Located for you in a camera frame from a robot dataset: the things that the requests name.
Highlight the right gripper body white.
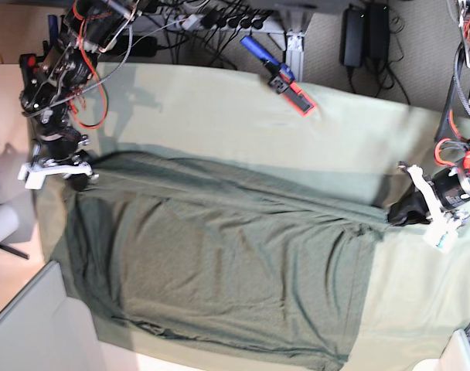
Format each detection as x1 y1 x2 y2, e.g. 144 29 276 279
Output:
18 155 99 189

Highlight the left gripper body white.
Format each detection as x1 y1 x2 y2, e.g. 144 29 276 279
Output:
398 162 468 254

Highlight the green T-shirt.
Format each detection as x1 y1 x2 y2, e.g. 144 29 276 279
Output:
59 152 387 370

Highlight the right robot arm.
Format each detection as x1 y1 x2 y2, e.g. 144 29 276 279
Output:
18 1 148 190

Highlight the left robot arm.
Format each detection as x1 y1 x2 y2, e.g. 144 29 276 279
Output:
387 1 470 253

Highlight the white cylindrical cup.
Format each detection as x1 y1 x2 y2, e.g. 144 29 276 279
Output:
0 204 19 243

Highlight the light green table cloth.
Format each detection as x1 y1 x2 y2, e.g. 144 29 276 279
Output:
36 65 470 370

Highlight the black stick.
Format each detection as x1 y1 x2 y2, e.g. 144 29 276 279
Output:
0 243 29 260

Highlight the orange black corner clamp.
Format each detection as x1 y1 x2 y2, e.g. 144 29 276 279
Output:
19 53 39 97

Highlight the black flat power brick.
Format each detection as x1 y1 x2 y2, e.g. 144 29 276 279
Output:
130 36 158 58

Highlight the white bin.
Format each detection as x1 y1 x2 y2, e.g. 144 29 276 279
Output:
0 262 106 370

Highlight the blue spring clamp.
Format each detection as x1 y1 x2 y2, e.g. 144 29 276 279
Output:
43 15 63 56

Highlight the blue orange bar clamp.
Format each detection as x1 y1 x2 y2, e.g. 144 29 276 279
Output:
240 36 317 117

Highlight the left black power adapter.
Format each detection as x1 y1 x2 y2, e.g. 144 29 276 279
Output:
339 7 365 68

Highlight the black power adapter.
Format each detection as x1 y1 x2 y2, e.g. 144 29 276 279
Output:
366 2 390 60
339 7 365 68

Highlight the right black power adapter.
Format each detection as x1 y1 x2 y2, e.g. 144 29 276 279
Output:
366 2 390 60

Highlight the white power strip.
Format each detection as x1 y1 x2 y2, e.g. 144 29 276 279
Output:
165 14 285 35

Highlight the aluminium frame post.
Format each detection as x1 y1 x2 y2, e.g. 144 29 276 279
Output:
279 10 312 82

